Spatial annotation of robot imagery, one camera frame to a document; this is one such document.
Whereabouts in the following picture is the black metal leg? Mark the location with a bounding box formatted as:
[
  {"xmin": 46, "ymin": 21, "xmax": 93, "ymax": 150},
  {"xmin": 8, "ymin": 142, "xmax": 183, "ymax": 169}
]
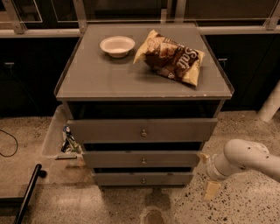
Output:
[{"xmin": 13, "ymin": 164, "xmax": 47, "ymax": 224}]

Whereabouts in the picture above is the black cable on floor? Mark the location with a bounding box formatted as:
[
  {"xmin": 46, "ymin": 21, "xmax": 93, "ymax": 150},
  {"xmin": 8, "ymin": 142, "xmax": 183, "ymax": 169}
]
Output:
[{"xmin": 0, "ymin": 129, "xmax": 19, "ymax": 158}]

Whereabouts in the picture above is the grey bottom drawer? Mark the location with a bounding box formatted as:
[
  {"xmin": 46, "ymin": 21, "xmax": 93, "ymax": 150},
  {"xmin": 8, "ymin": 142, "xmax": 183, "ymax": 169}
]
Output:
[{"xmin": 93, "ymin": 172, "xmax": 193, "ymax": 186}]

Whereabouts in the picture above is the brown yellow chip bag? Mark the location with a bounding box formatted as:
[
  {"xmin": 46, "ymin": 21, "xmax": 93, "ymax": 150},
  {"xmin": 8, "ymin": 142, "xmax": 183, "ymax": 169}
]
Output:
[{"xmin": 133, "ymin": 30, "xmax": 205, "ymax": 87}]

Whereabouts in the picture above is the metal railing frame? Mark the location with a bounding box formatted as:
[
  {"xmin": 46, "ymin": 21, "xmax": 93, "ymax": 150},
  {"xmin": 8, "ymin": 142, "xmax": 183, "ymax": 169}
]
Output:
[{"xmin": 0, "ymin": 0, "xmax": 280, "ymax": 37}]

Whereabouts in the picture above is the white pillar post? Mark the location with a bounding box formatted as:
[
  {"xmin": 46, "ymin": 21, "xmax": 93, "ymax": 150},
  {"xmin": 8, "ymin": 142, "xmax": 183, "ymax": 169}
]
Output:
[{"xmin": 257, "ymin": 81, "xmax": 280, "ymax": 123}]

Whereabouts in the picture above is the grey drawer cabinet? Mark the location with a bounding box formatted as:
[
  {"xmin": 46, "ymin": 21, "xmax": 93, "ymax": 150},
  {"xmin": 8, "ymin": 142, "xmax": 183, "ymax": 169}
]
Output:
[{"xmin": 56, "ymin": 24, "xmax": 234, "ymax": 175}]

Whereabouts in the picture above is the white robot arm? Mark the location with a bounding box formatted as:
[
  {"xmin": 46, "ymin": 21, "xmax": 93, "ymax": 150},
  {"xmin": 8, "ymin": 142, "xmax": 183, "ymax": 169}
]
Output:
[{"xmin": 198, "ymin": 139, "xmax": 280, "ymax": 201}]

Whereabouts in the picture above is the white paper bowl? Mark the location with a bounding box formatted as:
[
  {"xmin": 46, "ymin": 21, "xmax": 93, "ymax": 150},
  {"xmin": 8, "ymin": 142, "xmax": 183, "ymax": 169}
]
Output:
[{"xmin": 100, "ymin": 36, "xmax": 135, "ymax": 58}]

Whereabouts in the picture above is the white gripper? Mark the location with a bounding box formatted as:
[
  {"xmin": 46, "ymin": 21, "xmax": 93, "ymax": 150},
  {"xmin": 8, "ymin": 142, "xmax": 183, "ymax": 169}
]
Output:
[{"xmin": 198, "ymin": 152, "xmax": 226, "ymax": 201}]

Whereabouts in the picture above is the grey top drawer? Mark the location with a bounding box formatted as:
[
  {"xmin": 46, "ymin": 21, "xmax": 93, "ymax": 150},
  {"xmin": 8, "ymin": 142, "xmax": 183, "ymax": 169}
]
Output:
[{"xmin": 67, "ymin": 118, "xmax": 217, "ymax": 144}]

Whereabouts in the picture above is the clear plastic bin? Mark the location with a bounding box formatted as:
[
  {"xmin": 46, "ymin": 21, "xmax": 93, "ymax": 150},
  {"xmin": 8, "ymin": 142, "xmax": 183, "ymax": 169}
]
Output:
[{"xmin": 42, "ymin": 105, "xmax": 78, "ymax": 160}]

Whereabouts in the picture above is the crumpled packaging in bin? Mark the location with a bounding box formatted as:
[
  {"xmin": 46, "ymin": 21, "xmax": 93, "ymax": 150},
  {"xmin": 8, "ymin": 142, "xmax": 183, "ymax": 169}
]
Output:
[{"xmin": 60, "ymin": 125, "xmax": 81, "ymax": 154}]

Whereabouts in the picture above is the grey drawer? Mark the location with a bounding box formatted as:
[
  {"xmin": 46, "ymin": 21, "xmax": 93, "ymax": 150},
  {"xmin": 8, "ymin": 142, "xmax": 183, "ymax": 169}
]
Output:
[
  {"xmin": 67, "ymin": 118, "xmax": 217, "ymax": 144},
  {"xmin": 82, "ymin": 150, "xmax": 200, "ymax": 168},
  {"xmin": 93, "ymin": 172, "xmax": 193, "ymax": 186}
]

